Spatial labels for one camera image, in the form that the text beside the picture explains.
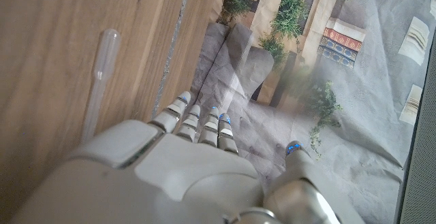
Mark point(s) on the printed fabric backdrop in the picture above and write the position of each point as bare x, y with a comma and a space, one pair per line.
357, 115

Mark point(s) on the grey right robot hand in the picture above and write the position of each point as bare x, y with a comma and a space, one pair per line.
190, 176

